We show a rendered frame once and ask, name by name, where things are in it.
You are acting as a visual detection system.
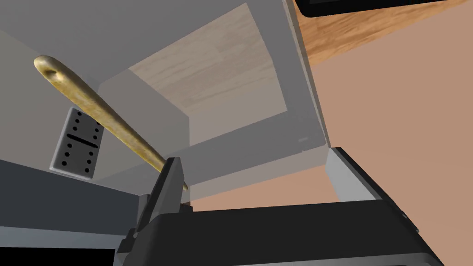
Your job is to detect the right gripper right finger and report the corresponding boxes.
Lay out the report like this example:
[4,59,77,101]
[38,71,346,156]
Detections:
[325,146,420,233]

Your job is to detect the grey drawer with wooden bottom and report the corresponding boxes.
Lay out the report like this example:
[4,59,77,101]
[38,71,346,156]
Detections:
[0,0,331,202]

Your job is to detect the grey domino tile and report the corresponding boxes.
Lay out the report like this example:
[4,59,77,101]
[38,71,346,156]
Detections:
[49,107,106,181]

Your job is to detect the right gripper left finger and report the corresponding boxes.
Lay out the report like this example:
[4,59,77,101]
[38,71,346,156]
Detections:
[136,157,193,233]

